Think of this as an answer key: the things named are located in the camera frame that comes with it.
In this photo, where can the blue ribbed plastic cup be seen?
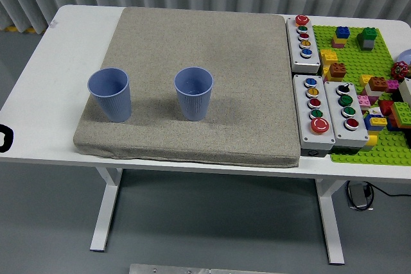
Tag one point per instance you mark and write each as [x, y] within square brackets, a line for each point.
[193, 94]
[110, 100]

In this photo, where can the grey-brown fabric mat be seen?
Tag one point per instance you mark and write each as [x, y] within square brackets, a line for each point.
[205, 46]

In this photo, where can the grey box large red mushroom button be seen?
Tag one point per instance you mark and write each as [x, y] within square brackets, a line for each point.
[316, 139]

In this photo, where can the grey box small red mushroom button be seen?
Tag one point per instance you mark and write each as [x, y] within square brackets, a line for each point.
[303, 59]

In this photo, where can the white table leg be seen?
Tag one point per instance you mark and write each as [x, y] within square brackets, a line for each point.
[330, 219]
[106, 210]

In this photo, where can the yellow toy brick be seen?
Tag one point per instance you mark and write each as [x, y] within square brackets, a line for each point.
[327, 56]
[370, 142]
[364, 80]

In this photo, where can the brown yellow brick stack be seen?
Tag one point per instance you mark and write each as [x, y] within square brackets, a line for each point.
[336, 72]

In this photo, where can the grey box black knob four buttons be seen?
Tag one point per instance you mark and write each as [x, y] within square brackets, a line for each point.
[353, 136]

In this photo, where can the blue yellow pink brick stack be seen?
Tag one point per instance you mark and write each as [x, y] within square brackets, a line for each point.
[341, 37]

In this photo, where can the green studded baseplate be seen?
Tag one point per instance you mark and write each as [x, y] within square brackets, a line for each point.
[350, 52]

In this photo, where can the light pink toy brick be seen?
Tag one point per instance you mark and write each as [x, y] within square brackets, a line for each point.
[364, 100]

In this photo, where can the white tile yellow symbol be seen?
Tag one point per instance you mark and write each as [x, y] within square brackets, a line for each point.
[374, 112]

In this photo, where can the grey power adapter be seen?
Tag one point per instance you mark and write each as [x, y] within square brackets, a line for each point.
[358, 196]

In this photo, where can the brown white brick stack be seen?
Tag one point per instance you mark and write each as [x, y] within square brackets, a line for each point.
[377, 85]

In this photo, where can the red toy brick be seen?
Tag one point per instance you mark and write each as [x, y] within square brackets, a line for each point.
[385, 107]

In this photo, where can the green grey brick stack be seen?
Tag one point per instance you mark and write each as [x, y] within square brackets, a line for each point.
[367, 39]

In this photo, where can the magenta toy brick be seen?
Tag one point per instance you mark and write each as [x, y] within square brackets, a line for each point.
[392, 85]

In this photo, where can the green orange brick stack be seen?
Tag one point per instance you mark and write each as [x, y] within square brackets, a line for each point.
[400, 113]

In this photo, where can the yellow black floor tape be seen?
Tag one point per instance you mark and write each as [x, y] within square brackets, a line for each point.
[32, 30]

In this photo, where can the red valve wheel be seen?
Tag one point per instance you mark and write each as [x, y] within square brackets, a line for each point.
[399, 70]

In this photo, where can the white box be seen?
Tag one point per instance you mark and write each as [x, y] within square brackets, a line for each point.
[405, 89]

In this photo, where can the light blue bowl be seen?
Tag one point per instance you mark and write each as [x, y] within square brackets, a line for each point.
[405, 56]

